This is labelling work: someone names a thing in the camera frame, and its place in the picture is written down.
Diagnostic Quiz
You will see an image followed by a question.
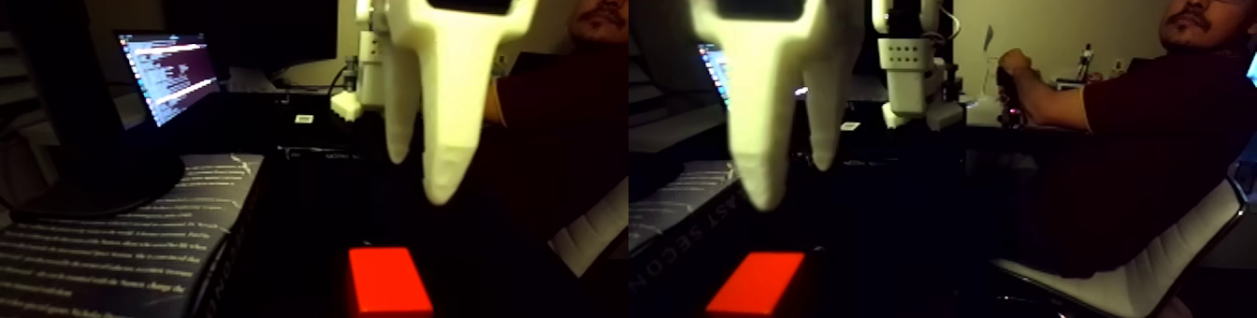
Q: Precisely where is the red cube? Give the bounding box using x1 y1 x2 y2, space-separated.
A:
347 246 436 317

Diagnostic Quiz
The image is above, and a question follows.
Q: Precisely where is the person's hand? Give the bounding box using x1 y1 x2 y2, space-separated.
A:
997 48 1035 79

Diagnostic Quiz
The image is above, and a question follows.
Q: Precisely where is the black flat box with lettering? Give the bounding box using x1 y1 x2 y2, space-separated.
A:
278 145 394 162

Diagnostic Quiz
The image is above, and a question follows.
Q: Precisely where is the person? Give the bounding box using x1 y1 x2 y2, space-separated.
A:
481 0 629 253

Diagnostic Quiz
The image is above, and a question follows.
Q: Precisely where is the black wide monitor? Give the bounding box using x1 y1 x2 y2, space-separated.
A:
162 0 340 78

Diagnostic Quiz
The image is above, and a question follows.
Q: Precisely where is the white office chair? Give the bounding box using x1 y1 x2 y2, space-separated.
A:
547 194 629 278

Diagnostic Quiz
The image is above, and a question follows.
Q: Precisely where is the open laptop lit screen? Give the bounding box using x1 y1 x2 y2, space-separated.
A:
115 30 224 129

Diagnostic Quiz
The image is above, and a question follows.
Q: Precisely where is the dark monitor with round stand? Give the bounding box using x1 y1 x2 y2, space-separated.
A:
0 0 186 218

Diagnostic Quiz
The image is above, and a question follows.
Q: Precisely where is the grey box with printed text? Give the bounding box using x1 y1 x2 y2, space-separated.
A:
0 152 267 318

